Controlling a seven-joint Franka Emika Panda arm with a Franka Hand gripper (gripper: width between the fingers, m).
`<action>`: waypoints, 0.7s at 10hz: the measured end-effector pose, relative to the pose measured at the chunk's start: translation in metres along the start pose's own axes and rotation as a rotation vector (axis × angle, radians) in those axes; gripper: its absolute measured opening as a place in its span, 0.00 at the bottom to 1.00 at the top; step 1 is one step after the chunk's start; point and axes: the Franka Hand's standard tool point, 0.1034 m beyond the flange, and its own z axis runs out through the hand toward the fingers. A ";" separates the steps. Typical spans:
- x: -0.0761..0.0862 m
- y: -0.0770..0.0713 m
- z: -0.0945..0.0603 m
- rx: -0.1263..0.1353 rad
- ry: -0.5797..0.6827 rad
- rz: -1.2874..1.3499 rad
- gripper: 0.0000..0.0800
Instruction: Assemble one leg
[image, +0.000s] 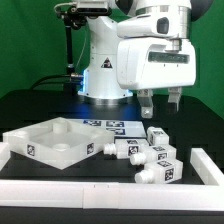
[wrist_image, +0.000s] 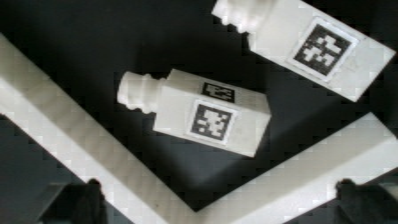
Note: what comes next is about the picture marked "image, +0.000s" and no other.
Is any black camera on stand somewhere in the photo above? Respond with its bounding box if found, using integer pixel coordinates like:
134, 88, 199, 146
54, 0, 111, 96

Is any white U-shaped fence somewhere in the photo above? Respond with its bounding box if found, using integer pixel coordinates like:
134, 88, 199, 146
0, 141, 224, 212

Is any white square tabletop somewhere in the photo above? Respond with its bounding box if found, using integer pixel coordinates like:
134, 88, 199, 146
3, 117, 114, 170

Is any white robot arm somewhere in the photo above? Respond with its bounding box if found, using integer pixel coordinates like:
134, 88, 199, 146
78, 0, 214, 118

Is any white tag base sheet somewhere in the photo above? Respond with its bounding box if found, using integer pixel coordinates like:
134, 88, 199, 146
77, 119, 146, 138

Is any black cable bundle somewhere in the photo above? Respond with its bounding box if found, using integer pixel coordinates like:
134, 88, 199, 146
29, 73, 84, 91

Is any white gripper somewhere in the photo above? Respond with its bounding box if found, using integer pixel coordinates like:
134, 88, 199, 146
117, 37, 196, 118

